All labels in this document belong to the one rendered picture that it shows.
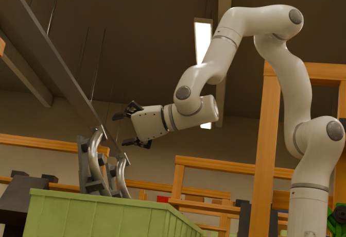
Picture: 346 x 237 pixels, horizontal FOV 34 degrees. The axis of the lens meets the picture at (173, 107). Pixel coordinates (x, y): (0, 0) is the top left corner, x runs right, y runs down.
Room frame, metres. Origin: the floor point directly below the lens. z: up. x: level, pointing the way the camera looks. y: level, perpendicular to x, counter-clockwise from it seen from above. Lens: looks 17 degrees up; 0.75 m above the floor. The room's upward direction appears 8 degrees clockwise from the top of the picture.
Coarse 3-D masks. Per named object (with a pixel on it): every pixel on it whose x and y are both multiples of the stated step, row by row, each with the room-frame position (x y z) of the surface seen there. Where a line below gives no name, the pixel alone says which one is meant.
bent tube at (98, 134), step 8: (96, 136) 1.75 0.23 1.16; (104, 136) 1.79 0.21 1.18; (96, 144) 1.72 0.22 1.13; (88, 152) 1.71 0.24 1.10; (96, 152) 1.71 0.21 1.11; (88, 160) 1.71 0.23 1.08; (96, 160) 1.70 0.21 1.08; (96, 168) 1.71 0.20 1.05; (96, 176) 1.72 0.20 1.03; (104, 192) 1.76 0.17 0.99
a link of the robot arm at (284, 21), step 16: (224, 16) 1.67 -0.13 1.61; (240, 16) 1.66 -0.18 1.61; (256, 16) 1.67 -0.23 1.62; (272, 16) 1.65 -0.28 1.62; (288, 16) 1.64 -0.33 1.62; (224, 32) 1.65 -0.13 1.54; (240, 32) 1.67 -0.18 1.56; (256, 32) 1.69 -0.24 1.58; (272, 32) 1.67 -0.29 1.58; (288, 32) 1.67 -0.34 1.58
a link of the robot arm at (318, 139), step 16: (304, 128) 1.75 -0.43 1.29; (320, 128) 1.68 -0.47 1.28; (336, 128) 1.68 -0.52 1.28; (304, 144) 1.76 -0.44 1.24; (320, 144) 1.69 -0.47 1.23; (336, 144) 1.70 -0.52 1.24; (304, 160) 1.74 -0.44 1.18; (320, 160) 1.72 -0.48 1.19; (336, 160) 1.74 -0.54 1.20; (304, 176) 1.75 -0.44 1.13; (320, 176) 1.74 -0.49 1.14
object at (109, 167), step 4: (108, 164) 2.07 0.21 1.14; (108, 168) 2.07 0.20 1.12; (112, 168) 2.07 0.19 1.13; (108, 172) 2.06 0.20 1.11; (112, 172) 2.07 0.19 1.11; (108, 176) 2.06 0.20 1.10; (112, 176) 2.08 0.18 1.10; (108, 180) 2.06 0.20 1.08; (112, 180) 2.07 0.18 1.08; (112, 184) 2.06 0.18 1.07; (112, 188) 2.06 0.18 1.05; (116, 188) 2.10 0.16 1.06
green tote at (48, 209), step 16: (32, 192) 1.65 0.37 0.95; (48, 192) 1.64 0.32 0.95; (64, 192) 1.62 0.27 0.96; (32, 208) 1.65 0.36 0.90; (48, 208) 1.64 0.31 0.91; (64, 208) 1.63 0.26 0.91; (80, 208) 1.61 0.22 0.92; (96, 208) 1.60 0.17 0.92; (112, 208) 1.59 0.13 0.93; (128, 208) 1.58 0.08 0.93; (144, 208) 1.57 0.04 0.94; (160, 208) 1.55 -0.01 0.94; (32, 224) 1.65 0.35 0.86; (48, 224) 1.63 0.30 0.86; (64, 224) 1.62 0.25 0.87; (80, 224) 1.61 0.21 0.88; (96, 224) 1.60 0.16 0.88; (112, 224) 1.59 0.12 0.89; (128, 224) 1.58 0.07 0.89; (144, 224) 1.57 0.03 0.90; (160, 224) 1.55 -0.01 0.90; (176, 224) 1.68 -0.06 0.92; (192, 224) 1.91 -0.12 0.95
